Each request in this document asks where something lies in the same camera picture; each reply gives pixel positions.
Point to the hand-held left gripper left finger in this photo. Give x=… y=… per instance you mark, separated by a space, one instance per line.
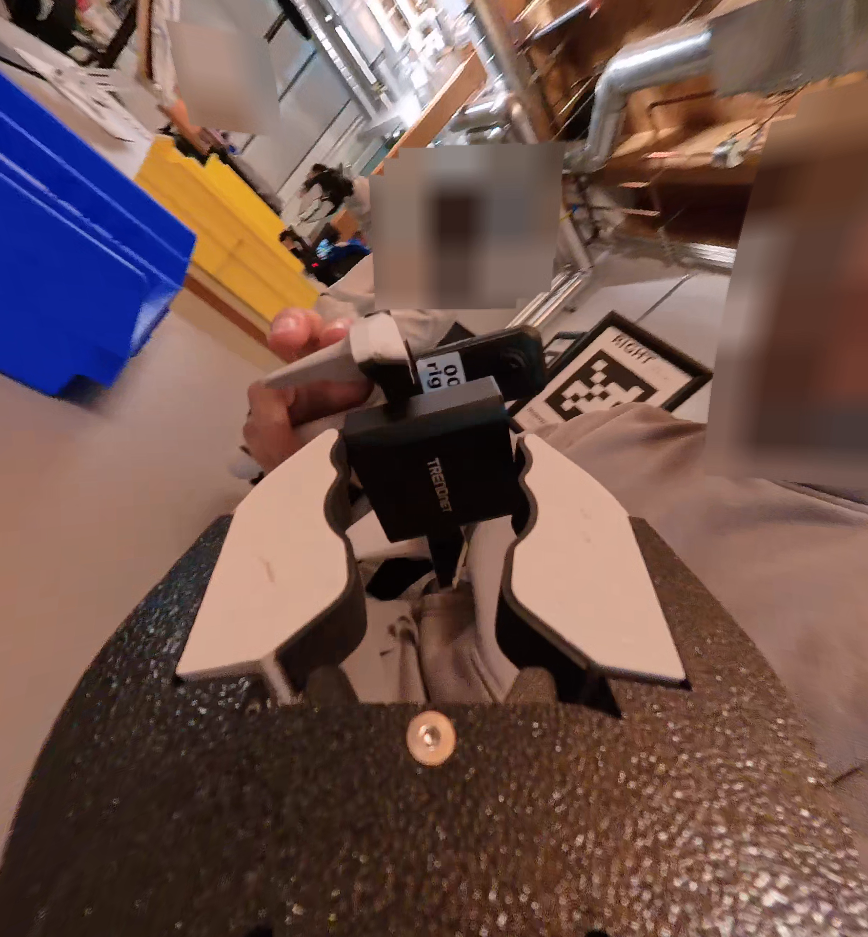
x=273 y=571

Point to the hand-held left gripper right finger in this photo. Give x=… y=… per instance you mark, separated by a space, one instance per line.
x=587 y=578

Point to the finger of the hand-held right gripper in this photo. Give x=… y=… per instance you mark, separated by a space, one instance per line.
x=369 y=534
x=489 y=585

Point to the black network splitter box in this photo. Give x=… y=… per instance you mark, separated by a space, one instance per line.
x=434 y=476

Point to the person's right hand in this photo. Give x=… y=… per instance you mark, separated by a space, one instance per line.
x=298 y=333

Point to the yellow plastic bin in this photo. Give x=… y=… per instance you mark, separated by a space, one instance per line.
x=221 y=212

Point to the nested blue plastic bins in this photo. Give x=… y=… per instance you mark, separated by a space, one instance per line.
x=53 y=256

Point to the printed paper sheets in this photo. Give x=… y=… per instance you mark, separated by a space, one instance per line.
x=90 y=91

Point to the silver ventilation duct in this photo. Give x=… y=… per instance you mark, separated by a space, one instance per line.
x=617 y=80

